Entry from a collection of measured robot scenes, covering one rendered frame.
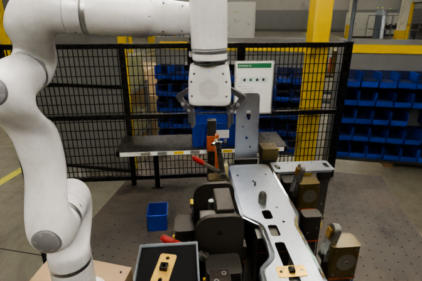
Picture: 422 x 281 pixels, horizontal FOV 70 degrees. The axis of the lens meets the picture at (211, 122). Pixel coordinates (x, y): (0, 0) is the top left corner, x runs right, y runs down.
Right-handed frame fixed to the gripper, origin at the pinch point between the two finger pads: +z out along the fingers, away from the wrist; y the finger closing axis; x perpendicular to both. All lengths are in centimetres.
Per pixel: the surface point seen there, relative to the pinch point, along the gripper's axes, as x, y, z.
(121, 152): 62, -55, 40
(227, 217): -5.6, 4.6, 24.1
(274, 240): 9.2, 18.7, 43.4
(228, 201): 1.8, 4.2, 24.2
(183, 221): 5.1, -10.0, 34.8
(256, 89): 99, 14, 15
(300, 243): 9, 27, 44
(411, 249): 46, 83, 75
